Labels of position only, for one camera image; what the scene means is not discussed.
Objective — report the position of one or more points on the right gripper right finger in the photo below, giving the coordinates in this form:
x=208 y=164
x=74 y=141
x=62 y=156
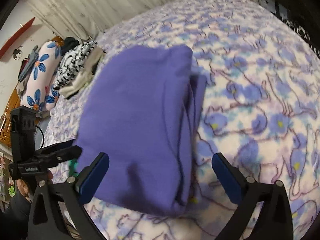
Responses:
x=275 y=218

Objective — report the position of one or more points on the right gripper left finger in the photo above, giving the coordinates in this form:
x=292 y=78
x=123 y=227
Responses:
x=46 y=219

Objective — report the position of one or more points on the purple zip hoodie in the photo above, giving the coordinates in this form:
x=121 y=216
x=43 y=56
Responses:
x=143 y=111

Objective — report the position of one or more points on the person's left hand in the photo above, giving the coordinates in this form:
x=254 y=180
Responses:
x=24 y=188

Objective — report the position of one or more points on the blue flower pillow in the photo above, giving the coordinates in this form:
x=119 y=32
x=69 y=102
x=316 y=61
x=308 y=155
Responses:
x=40 y=94

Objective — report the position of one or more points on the purple floral fleece blanket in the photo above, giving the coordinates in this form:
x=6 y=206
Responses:
x=261 y=110

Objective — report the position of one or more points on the black white patterned garment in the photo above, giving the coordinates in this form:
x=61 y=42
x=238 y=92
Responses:
x=72 y=62

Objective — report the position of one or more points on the cream folded garment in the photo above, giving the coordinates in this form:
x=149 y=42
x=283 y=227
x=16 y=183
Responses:
x=84 y=76

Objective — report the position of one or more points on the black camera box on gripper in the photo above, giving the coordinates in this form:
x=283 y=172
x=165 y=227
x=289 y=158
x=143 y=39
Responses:
x=22 y=134

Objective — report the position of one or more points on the clothes hanging on wall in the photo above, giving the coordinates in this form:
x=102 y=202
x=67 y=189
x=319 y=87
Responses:
x=27 y=67

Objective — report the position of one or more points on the round cartoon wall sticker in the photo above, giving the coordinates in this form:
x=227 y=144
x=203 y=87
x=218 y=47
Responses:
x=17 y=53

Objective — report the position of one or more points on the red wall shelf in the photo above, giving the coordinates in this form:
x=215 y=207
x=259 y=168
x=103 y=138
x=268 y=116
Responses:
x=14 y=37

